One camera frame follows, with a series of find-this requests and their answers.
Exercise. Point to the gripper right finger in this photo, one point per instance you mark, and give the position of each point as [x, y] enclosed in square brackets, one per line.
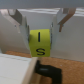
[59, 20]

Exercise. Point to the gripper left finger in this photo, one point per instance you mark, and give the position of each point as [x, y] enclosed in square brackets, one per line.
[20, 24]

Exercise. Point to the yellow block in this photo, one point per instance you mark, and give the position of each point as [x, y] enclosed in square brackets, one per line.
[40, 41]

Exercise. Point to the white sliding door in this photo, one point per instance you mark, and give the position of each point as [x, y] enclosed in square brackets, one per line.
[15, 70]

